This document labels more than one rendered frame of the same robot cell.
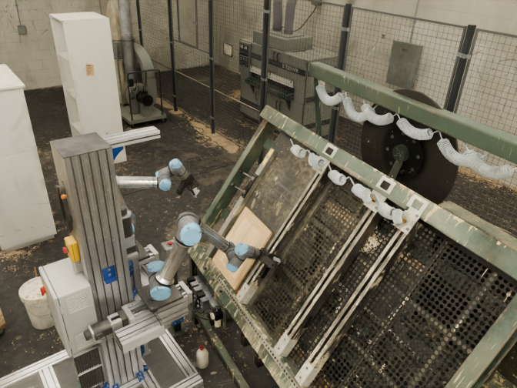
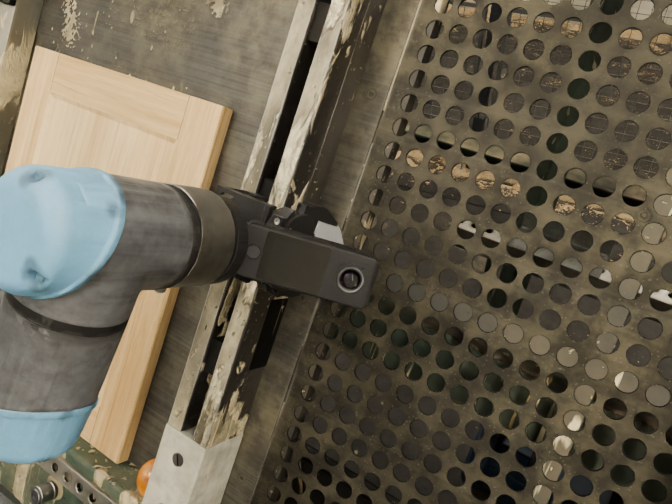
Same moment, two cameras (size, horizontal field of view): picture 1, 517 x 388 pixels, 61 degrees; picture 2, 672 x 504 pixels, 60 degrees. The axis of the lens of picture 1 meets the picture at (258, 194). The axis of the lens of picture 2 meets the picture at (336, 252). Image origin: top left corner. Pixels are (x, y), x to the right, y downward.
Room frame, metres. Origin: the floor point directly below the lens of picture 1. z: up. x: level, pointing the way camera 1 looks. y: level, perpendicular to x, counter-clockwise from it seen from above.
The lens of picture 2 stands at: (1.81, 0.06, 1.59)
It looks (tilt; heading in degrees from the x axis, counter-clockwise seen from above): 39 degrees down; 335
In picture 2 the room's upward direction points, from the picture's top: straight up
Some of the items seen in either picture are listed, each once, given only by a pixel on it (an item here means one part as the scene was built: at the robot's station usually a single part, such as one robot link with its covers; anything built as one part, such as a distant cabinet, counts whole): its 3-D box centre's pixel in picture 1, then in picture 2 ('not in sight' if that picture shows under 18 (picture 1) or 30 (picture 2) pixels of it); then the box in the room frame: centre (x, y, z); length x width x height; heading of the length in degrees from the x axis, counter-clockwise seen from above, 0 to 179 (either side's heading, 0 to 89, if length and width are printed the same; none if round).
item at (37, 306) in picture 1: (41, 299); not in sight; (2.82, 1.85, 0.24); 0.32 x 0.30 x 0.47; 38
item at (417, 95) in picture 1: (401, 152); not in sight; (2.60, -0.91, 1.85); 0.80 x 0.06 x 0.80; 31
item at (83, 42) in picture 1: (91, 92); not in sight; (6.10, 2.45, 1.03); 0.61 x 0.58 x 2.05; 38
